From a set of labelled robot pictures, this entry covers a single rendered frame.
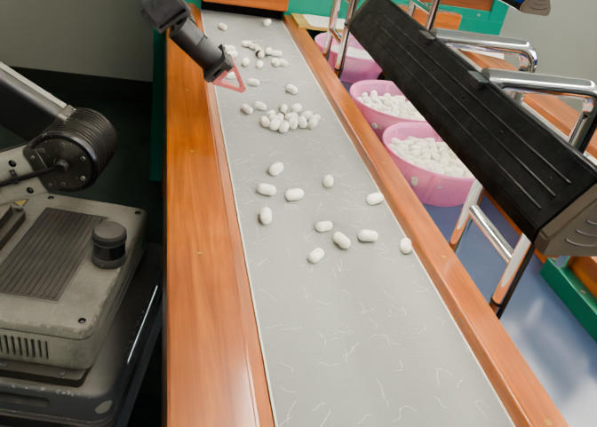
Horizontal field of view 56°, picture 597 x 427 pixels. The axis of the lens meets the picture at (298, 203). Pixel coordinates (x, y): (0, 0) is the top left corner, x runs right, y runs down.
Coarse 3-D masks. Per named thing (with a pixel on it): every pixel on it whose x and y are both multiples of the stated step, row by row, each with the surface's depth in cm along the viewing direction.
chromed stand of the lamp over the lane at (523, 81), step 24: (480, 48) 76; (504, 48) 76; (528, 48) 77; (480, 72) 63; (504, 72) 62; (528, 72) 63; (576, 96) 65; (576, 144) 69; (480, 192) 90; (480, 216) 89; (456, 240) 95; (504, 240) 84; (528, 240) 77; (504, 288) 82
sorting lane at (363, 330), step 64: (256, 128) 127; (320, 128) 133; (256, 192) 104; (320, 192) 108; (256, 256) 88; (384, 256) 94; (256, 320) 76; (320, 320) 78; (384, 320) 81; (448, 320) 83; (320, 384) 69; (384, 384) 71; (448, 384) 73
